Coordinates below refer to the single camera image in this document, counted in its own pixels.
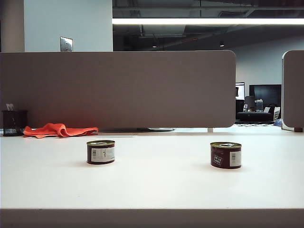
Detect tomato can with white label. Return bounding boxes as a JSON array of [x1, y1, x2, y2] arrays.
[[86, 139, 116, 165]]

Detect wide grey desk partition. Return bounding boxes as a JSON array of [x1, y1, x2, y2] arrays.
[[0, 50, 237, 129]]

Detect small computer monitor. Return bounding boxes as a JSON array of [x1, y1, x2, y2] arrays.
[[235, 81, 246, 101]]

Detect orange cloth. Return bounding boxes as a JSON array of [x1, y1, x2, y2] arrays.
[[23, 123, 99, 138]]

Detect black sofa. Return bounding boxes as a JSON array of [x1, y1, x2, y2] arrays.
[[237, 111, 274, 122]]

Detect ceiling light strip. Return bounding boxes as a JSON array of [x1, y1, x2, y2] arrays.
[[112, 18, 304, 25]]

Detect large black tv screen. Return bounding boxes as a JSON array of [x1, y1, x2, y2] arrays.
[[249, 84, 282, 108]]

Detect black mesh pen holder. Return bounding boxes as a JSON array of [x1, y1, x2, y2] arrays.
[[1, 109, 29, 137]]

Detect grey partition with white edge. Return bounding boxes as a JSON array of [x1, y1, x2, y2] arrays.
[[281, 49, 304, 131]]

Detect metal wall plate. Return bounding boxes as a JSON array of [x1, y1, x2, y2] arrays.
[[60, 36, 74, 52]]

